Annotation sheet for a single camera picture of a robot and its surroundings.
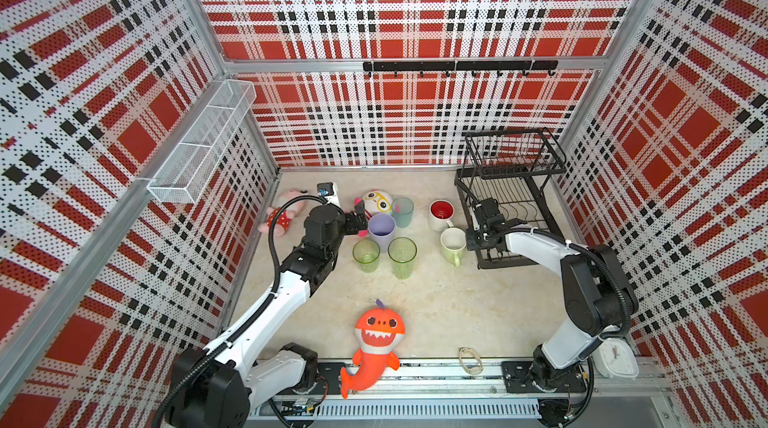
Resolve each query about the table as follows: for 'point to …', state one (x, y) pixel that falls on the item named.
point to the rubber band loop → (471, 370)
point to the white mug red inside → (440, 215)
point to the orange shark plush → (378, 330)
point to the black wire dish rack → (515, 166)
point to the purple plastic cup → (381, 228)
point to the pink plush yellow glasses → (376, 202)
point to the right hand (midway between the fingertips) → (476, 237)
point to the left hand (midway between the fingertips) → (352, 203)
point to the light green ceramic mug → (452, 245)
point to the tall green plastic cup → (402, 252)
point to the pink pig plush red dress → (286, 214)
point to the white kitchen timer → (615, 358)
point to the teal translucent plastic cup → (402, 211)
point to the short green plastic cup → (366, 253)
